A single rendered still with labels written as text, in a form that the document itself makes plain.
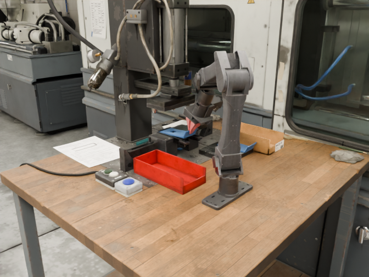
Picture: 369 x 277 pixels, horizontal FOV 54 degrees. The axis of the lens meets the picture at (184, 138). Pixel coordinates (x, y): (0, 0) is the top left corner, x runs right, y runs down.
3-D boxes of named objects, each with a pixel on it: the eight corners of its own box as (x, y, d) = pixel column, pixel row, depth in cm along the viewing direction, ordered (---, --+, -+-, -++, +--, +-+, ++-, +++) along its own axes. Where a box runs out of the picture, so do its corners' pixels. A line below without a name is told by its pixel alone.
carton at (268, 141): (268, 157, 149) (269, 139, 147) (220, 143, 165) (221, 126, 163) (283, 149, 158) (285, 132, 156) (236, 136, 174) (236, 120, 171)
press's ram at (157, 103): (166, 119, 137) (165, 39, 127) (123, 107, 154) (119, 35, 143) (196, 110, 150) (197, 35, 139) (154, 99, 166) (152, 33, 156)
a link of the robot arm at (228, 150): (214, 164, 119) (221, 67, 104) (233, 162, 120) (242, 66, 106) (220, 173, 113) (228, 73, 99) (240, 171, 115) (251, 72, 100)
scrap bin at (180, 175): (183, 195, 118) (183, 178, 116) (133, 172, 134) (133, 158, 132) (206, 182, 126) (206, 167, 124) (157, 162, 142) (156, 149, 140)
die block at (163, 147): (166, 160, 144) (166, 143, 142) (149, 154, 150) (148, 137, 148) (198, 147, 158) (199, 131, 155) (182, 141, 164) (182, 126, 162)
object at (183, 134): (186, 139, 140) (185, 131, 139) (159, 132, 150) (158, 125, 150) (197, 134, 145) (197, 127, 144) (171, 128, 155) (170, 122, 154)
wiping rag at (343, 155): (323, 160, 147) (356, 166, 138) (324, 154, 146) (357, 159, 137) (336, 151, 156) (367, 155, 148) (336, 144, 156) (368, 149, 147)
